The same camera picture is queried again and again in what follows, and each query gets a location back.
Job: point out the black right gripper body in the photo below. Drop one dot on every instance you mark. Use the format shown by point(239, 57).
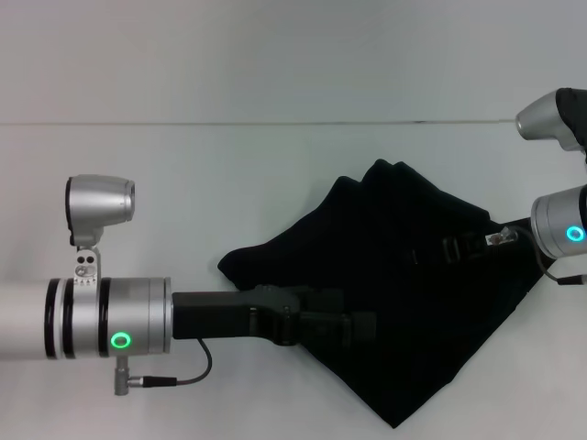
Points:
point(500, 240)

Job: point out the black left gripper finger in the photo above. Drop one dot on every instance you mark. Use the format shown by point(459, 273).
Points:
point(357, 327)
point(323, 300)

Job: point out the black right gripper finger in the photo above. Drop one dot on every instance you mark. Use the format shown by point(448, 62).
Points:
point(440, 249)

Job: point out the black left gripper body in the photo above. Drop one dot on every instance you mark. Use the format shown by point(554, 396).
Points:
point(220, 314)

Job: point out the black t-shirt with white print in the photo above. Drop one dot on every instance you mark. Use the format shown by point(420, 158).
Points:
point(390, 284)

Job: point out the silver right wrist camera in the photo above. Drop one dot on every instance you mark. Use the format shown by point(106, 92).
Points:
point(546, 119)

